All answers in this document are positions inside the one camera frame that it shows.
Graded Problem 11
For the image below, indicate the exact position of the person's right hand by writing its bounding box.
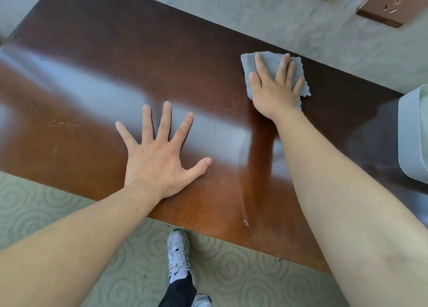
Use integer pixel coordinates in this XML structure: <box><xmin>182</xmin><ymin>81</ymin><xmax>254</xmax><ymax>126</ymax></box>
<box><xmin>248</xmin><ymin>53</ymin><xmax>306</xmax><ymax>120</ymax></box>

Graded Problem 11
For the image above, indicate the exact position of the person's left hand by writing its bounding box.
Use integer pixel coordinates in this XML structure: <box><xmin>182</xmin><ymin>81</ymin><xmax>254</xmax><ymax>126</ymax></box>
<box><xmin>115</xmin><ymin>101</ymin><xmax>213</xmax><ymax>200</ymax></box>

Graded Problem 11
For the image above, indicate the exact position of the grey-blue cleaning cloth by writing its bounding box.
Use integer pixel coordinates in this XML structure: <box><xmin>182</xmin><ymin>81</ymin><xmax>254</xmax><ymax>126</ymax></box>
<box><xmin>241</xmin><ymin>51</ymin><xmax>311</xmax><ymax>111</ymax></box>

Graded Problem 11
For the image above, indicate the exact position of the person's left forearm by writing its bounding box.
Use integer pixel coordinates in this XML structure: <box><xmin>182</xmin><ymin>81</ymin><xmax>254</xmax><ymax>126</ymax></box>
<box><xmin>0</xmin><ymin>180</ymin><xmax>164</xmax><ymax>307</ymax></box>

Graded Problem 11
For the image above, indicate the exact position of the person's right forearm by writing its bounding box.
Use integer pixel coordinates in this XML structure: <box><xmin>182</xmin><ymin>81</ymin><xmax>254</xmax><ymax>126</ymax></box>
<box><xmin>272</xmin><ymin>108</ymin><xmax>428</xmax><ymax>307</ymax></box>

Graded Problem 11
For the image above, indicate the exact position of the white and silver sneaker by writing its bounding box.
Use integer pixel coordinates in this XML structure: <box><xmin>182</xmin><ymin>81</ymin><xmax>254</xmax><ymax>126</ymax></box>
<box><xmin>167</xmin><ymin>229</ymin><xmax>195</xmax><ymax>284</ymax></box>
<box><xmin>191</xmin><ymin>294</ymin><xmax>213</xmax><ymax>307</ymax></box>

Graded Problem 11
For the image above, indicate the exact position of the white sock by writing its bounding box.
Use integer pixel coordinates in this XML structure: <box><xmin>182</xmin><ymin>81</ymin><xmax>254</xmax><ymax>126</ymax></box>
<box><xmin>169</xmin><ymin>271</ymin><xmax>190</xmax><ymax>284</ymax></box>

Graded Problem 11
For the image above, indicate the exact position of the white container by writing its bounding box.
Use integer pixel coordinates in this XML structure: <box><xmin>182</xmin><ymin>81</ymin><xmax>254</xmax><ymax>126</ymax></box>
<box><xmin>397</xmin><ymin>84</ymin><xmax>428</xmax><ymax>184</ymax></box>

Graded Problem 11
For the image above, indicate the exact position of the black trouser leg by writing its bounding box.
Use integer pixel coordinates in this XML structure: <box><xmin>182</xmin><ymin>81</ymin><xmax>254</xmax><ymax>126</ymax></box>
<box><xmin>158</xmin><ymin>275</ymin><xmax>198</xmax><ymax>307</ymax></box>

